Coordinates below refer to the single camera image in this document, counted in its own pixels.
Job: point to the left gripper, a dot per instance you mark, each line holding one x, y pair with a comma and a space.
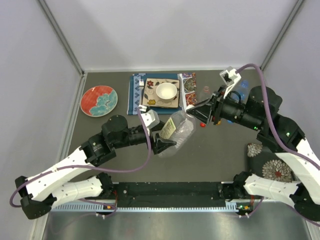
160, 144

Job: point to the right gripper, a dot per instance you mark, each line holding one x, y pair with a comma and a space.
202, 112

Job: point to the clear bottle white cap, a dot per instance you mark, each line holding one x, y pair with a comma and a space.
178, 128

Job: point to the blue label water bottle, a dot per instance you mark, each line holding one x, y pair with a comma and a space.
241, 91

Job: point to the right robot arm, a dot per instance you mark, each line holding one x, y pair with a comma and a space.
282, 136

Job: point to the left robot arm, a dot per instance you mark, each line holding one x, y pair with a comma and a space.
80, 175

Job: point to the white ceramic bowl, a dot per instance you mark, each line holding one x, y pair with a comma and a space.
166, 91

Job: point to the square floral beige plate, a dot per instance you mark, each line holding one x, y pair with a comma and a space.
151, 99

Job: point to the blue patterned placemat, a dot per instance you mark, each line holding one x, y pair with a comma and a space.
188, 91

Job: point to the red and teal plate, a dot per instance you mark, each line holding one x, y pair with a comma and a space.
98, 101

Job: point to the black floral square plate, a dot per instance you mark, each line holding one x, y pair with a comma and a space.
264, 163

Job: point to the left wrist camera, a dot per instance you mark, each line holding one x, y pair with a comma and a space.
149, 116

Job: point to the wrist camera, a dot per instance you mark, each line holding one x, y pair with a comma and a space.
149, 116
230, 78

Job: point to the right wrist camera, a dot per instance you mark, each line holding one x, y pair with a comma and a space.
230, 78

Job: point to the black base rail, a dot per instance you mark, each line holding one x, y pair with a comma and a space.
172, 194

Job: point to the grey slotted cable duct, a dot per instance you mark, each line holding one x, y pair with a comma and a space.
79, 206

